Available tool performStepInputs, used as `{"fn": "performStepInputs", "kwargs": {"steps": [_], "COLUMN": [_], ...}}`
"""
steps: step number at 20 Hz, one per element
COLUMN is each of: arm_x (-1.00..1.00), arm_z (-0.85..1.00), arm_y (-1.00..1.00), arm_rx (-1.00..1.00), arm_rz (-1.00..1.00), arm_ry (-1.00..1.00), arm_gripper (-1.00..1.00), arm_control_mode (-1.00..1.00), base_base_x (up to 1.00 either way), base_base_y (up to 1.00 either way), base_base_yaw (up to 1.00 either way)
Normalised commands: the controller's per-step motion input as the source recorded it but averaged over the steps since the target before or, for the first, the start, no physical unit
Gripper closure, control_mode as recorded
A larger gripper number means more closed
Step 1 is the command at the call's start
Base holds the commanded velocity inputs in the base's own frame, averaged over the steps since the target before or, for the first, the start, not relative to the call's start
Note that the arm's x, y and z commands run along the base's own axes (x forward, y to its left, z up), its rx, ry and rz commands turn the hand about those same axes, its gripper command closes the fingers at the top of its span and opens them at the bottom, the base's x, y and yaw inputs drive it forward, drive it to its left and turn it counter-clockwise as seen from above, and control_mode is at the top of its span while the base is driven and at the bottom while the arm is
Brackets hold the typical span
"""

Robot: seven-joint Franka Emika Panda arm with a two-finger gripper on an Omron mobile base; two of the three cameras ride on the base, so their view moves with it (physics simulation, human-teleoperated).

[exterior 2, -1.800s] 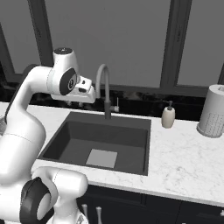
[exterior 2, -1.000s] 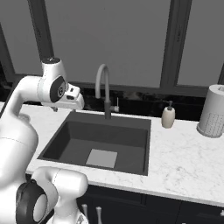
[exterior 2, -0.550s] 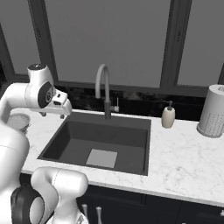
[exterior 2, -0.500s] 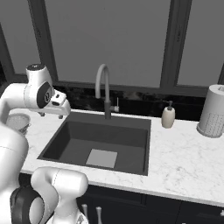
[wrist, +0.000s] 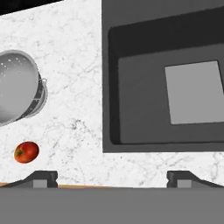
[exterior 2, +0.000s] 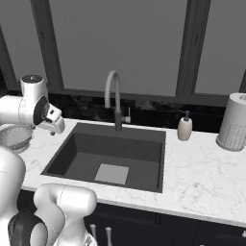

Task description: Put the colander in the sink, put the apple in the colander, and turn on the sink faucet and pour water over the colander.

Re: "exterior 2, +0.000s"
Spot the beige soap dispenser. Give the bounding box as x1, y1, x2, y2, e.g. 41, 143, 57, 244
176, 110, 194, 142

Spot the metal mesh colander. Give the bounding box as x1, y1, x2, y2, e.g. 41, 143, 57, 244
0, 123, 36, 154

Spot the grey curved sink faucet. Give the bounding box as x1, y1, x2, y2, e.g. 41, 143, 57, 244
104, 69, 124, 132

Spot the dark framed window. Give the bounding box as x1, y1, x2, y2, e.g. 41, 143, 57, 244
0, 0, 246, 109

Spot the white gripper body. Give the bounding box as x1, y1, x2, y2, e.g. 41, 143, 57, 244
39, 115, 67, 136

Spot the white paper towel roll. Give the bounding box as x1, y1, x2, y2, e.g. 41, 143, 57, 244
215, 91, 246, 153

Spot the dark grey sink basin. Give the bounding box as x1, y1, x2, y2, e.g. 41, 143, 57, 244
40, 121, 167, 194

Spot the dark cupboard door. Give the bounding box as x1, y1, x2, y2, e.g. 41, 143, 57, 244
82, 211, 104, 246
101, 205, 198, 246
193, 219, 246, 246

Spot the faucet lever handle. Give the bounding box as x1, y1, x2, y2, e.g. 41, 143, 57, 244
122, 107, 133, 125

